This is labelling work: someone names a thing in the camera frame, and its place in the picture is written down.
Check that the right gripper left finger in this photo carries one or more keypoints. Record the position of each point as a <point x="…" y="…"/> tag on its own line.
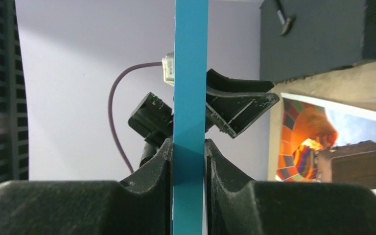
<point x="140" y="204"/>

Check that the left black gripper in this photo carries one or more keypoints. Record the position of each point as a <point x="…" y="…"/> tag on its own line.
<point x="236" y="105"/>

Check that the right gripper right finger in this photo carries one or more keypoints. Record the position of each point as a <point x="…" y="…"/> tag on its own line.
<point x="239" y="205"/>

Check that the blue wooden picture frame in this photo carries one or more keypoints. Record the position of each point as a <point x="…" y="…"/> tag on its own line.
<point x="190" y="47"/>

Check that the hot air balloon photo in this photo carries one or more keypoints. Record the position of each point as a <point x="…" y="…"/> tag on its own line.
<point x="325" y="141"/>

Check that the brown cardboard backing board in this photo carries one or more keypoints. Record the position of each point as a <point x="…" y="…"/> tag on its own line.
<point x="274" y="138"/>

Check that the small black hammer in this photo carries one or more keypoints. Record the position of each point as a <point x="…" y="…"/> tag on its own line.
<point x="286" y="21"/>

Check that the dark flat box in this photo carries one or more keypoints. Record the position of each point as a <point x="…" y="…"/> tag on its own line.
<point x="327" y="35"/>

